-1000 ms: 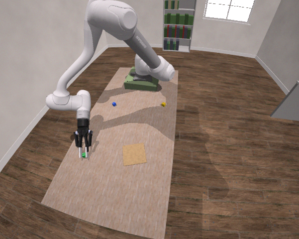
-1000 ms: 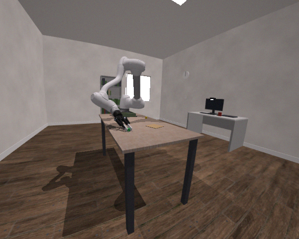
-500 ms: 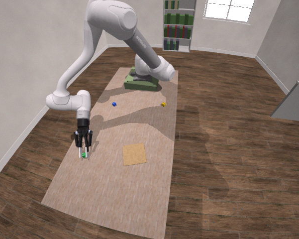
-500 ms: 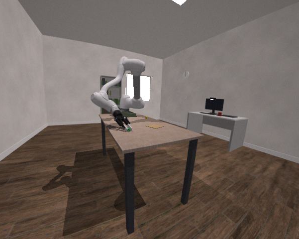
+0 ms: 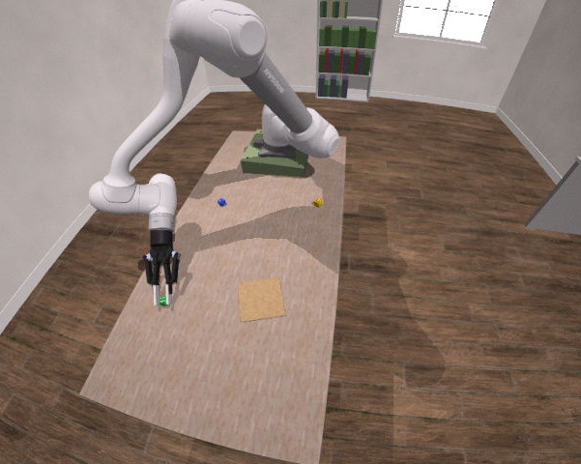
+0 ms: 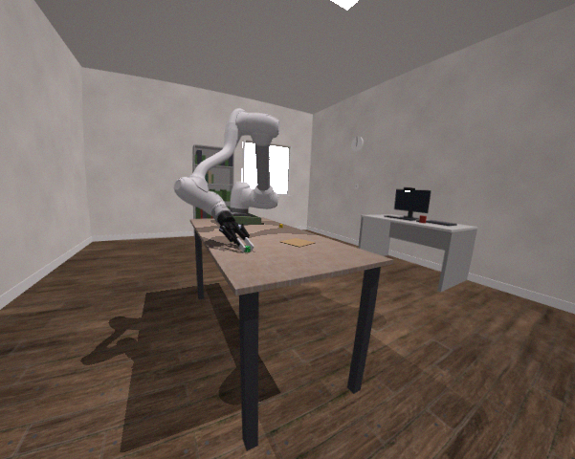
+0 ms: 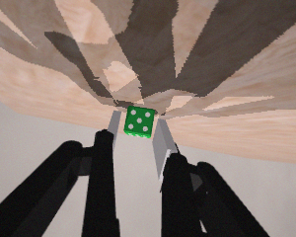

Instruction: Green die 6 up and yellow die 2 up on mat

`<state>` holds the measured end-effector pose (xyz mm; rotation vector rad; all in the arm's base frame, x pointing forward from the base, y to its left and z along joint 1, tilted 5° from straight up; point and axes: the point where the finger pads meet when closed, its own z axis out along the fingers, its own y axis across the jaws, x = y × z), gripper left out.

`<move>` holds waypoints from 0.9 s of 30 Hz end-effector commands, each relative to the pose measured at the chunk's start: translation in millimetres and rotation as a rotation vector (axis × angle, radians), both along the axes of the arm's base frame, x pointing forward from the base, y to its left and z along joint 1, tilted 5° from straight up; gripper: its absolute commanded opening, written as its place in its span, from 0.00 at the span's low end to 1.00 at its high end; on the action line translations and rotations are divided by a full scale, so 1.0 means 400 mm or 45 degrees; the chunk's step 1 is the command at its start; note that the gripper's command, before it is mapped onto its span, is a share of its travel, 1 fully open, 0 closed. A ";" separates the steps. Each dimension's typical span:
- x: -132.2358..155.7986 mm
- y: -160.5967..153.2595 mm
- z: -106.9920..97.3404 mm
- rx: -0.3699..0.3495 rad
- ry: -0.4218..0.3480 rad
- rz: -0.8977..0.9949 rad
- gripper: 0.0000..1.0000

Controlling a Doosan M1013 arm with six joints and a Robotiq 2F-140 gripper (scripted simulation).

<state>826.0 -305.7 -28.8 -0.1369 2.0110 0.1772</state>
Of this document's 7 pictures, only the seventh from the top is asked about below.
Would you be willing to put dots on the green die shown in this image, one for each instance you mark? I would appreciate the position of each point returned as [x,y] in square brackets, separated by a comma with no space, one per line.
[139,121]

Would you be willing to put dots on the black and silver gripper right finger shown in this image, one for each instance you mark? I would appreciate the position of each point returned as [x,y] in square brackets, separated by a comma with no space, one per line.
[197,193]

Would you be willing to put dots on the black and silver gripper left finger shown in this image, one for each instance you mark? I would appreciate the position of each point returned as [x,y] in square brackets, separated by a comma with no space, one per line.
[30,207]

